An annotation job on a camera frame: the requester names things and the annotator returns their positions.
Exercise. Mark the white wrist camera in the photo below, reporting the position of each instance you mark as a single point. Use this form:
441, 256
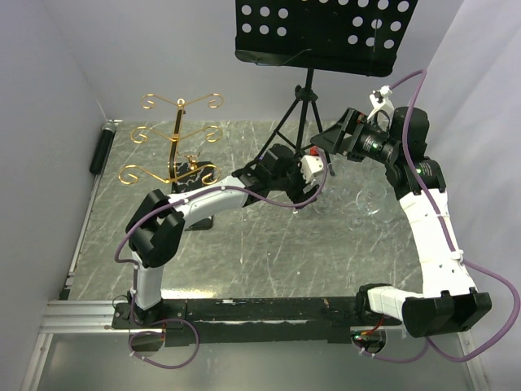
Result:
312, 164
381, 102

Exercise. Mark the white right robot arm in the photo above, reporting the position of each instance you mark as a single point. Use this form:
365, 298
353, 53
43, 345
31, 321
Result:
449, 301

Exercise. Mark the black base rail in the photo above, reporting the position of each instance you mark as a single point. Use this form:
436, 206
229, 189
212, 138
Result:
244, 320

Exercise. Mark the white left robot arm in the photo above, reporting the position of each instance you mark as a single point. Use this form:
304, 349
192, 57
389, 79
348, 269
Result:
155, 231

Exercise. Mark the black marble rack base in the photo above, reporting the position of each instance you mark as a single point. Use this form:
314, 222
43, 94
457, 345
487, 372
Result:
193, 182

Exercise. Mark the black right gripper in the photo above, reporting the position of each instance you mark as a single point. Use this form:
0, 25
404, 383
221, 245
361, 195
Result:
352, 123

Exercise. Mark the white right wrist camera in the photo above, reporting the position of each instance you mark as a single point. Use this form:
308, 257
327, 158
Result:
381, 102

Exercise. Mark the black music stand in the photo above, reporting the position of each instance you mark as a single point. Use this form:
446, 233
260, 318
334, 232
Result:
353, 37

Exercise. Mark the black microphone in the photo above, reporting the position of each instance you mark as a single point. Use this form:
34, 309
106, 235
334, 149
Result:
103, 147

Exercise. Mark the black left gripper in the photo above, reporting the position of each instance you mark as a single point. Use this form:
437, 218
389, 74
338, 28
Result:
298, 196

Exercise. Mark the gold wine glass rack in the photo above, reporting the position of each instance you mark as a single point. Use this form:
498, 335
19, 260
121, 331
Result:
139, 135

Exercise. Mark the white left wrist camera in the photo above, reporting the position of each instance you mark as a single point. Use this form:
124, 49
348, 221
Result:
312, 164

